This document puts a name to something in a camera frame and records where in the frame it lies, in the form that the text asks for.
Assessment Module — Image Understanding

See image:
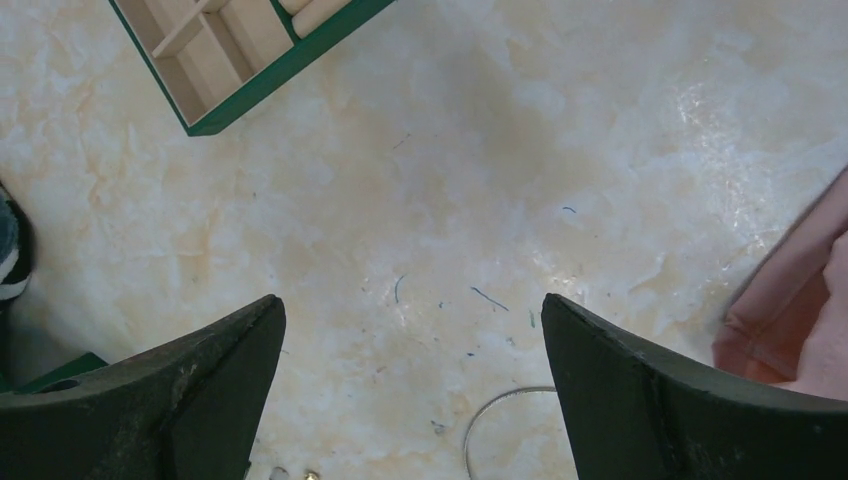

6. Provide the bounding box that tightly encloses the silver bangle bracelet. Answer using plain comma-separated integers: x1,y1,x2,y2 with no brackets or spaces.
462,386,558,480

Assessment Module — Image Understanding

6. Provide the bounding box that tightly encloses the pink cloth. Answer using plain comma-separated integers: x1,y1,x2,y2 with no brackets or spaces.
711,171,847,401

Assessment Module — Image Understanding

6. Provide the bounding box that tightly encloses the grey-green zebra plush towel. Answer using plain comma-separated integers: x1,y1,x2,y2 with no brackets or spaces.
1,186,36,312

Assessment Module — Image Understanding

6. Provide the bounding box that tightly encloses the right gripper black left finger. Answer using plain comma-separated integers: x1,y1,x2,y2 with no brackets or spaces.
1,295,286,479

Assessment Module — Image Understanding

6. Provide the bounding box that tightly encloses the green jewelry box with lid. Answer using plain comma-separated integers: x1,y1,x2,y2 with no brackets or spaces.
1,352,108,394

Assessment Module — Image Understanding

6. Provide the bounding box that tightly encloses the green compartment jewelry tray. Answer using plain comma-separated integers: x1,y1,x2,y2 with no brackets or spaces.
109,0,391,137

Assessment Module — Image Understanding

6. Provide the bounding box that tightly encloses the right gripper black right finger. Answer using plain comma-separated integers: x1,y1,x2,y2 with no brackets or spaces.
541,293,847,479

